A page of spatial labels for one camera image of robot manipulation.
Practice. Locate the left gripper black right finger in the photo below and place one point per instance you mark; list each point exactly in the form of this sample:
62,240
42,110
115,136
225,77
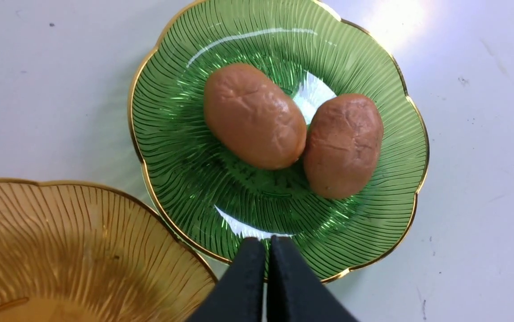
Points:
294,293

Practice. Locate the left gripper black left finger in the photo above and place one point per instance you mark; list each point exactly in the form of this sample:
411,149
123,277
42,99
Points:
238,295

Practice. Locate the toy potato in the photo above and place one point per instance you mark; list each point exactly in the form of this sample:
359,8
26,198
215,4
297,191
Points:
343,146
253,117

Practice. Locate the green ribbed plastic plate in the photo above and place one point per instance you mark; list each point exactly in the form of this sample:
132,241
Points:
213,200

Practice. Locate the amber ribbed plastic plate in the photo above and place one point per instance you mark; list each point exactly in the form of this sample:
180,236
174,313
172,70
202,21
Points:
74,251

